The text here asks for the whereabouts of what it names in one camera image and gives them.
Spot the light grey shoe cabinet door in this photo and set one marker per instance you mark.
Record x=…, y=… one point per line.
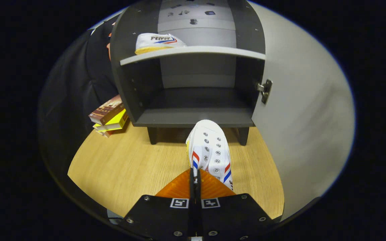
x=307, y=117

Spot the metal door hinge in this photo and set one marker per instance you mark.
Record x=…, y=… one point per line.
x=266, y=90

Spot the brown book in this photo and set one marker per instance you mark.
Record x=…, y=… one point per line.
x=106, y=110

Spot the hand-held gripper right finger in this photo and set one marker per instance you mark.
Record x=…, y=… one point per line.
x=236, y=214

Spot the light grey cabinet shelf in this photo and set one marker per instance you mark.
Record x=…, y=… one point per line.
x=196, y=51

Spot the black backdrop cloth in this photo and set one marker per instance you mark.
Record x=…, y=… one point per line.
x=75, y=83

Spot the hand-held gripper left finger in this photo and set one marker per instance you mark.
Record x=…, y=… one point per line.
x=159, y=214

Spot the dark grey shoe cabinet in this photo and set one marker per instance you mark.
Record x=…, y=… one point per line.
x=186, y=117

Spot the yellow book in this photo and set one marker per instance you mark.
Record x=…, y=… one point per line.
x=114, y=123

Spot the white striped shoe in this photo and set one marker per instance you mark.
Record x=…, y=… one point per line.
x=209, y=144
x=156, y=42

